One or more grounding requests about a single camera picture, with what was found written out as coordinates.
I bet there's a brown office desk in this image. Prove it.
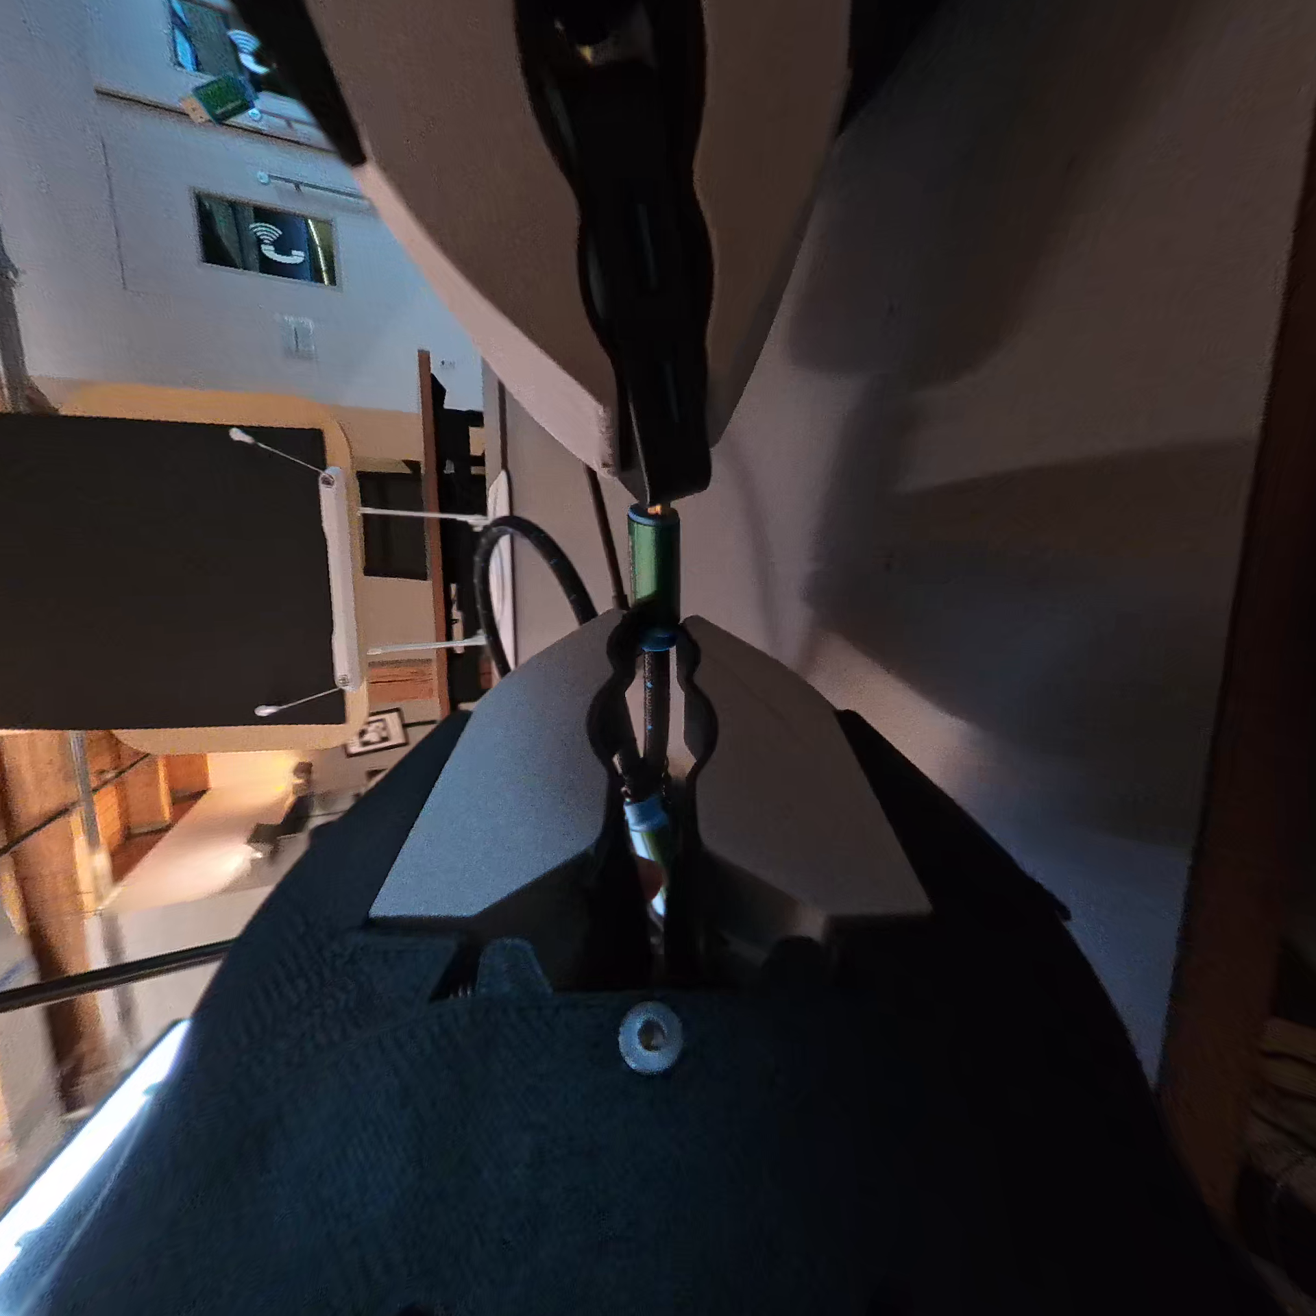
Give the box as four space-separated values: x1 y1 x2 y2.
415 349 453 715

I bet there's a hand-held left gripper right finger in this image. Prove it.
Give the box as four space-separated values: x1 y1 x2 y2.
672 614 932 916

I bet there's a bright led light bar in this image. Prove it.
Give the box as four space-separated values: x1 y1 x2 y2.
0 1017 191 1245

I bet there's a black square panel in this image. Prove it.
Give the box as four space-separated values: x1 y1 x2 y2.
0 413 345 730

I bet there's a black pole stand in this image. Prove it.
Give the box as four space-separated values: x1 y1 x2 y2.
0 939 231 1013

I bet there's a wooden backing board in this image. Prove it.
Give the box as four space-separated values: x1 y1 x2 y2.
0 383 371 755

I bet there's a phone icon wall sign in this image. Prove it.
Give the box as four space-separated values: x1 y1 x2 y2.
195 189 337 288

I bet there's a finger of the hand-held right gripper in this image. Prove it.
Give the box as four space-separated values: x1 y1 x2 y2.
689 0 854 445
307 0 637 478

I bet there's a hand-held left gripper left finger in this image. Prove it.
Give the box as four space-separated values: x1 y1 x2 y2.
368 605 643 920

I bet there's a black usb-c cable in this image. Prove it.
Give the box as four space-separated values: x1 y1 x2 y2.
584 464 630 609

